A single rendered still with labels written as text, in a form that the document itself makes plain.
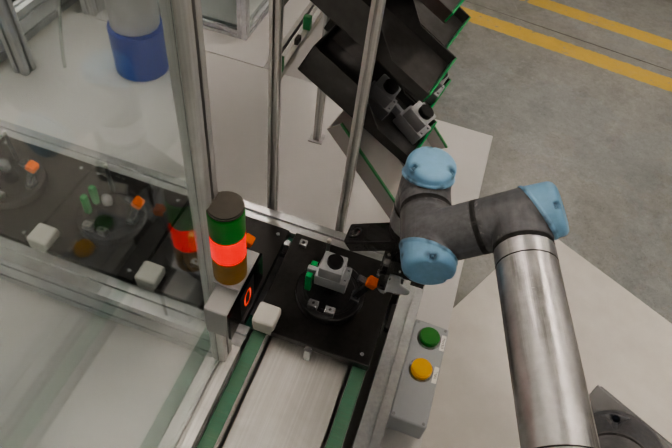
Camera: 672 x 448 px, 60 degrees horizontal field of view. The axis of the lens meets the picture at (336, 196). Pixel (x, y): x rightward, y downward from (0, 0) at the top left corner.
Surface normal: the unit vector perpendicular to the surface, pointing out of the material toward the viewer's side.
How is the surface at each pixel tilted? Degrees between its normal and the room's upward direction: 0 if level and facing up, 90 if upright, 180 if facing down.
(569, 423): 7
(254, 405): 0
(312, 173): 0
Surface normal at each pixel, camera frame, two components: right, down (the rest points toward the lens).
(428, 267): -0.07, 0.76
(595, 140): 0.09, -0.65
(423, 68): 0.46, -0.40
